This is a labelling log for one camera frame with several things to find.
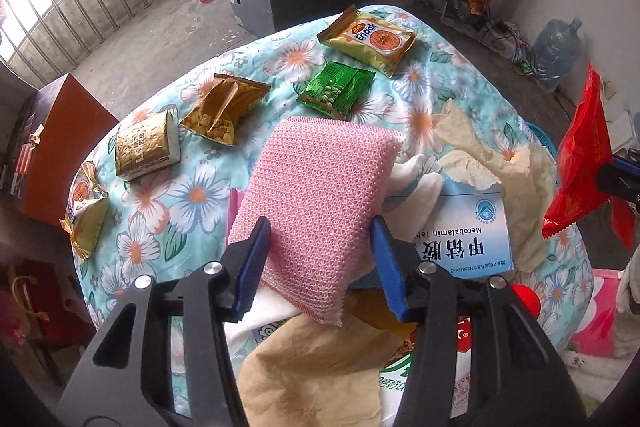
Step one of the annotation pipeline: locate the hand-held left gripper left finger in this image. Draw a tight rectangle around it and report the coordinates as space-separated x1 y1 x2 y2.
57 216 273 427

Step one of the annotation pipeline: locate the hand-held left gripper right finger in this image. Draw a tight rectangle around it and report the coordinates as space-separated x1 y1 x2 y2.
370 214 586 427

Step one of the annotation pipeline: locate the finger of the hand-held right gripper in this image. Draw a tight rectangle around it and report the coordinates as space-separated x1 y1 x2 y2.
595 154 640 212

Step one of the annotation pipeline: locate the red plastic bag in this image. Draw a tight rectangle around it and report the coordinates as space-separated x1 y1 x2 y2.
542 62 636 250

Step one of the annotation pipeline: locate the white medicine box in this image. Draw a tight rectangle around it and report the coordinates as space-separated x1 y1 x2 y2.
385 192 513 283

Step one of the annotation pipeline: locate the blue plastic basket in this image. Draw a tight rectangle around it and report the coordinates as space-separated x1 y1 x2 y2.
520 119 558 162

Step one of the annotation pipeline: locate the pink scouring sponge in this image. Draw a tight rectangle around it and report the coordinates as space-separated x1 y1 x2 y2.
226 117 407 327

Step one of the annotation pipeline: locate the white green printed bag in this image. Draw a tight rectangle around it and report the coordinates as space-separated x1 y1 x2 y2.
380 317 473 418

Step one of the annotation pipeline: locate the beige cloth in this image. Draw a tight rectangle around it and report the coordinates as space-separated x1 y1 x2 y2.
237 312 416 427

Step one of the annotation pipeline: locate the pink bag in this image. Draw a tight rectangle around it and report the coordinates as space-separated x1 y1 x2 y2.
570 269 623 358

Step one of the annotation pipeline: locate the clear water jug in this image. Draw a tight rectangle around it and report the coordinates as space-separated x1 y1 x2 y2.
531 18 583 94

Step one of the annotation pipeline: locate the brown open snack packet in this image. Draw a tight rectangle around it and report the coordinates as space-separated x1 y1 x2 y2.
180 73 271 148

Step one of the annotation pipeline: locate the gold carton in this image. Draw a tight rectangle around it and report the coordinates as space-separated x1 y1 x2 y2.
115 109 182 180

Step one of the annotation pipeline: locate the small yellow snack packet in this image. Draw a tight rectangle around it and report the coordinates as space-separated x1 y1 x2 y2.
60 162 110 260

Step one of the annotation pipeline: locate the green snack packet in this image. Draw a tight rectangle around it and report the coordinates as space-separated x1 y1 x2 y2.
296 61 376 122

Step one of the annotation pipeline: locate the dark red bag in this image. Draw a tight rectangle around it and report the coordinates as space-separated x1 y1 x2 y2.
0 257 96 358

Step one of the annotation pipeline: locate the brown wooden box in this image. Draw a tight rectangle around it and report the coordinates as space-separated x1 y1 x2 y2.
0 73 121 228

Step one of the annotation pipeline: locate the pile of bags and cables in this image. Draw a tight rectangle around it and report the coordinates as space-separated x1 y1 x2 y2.
440 0 531 62

